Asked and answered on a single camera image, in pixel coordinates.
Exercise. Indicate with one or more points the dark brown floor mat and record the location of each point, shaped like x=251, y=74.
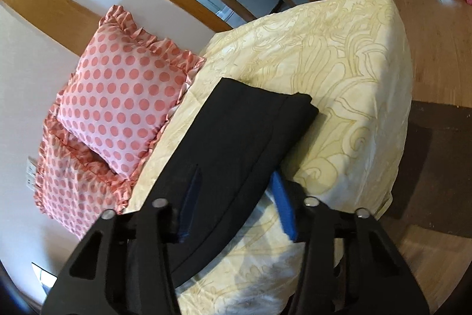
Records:
x=433, y=186

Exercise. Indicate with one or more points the white wall socket plate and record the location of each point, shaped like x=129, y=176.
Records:
x=30, y=172

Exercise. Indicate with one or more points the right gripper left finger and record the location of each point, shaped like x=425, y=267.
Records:
x=95, y=280

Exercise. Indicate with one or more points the right pink polka dot pillow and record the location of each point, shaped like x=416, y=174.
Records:
x=125, y=88

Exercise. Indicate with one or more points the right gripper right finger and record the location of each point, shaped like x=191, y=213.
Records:
x=350, y=265

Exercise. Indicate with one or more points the pink polka dot pillow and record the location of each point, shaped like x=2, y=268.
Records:
x=125, y=88
x=72, y=185

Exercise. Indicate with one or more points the black pants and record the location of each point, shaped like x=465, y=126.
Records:
x=240, y=136

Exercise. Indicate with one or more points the yellow orange patterned bedspread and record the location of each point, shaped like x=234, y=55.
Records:
x=352, y=57

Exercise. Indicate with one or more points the left pink polka dot pillow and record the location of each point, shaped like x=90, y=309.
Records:
x=72, y=185

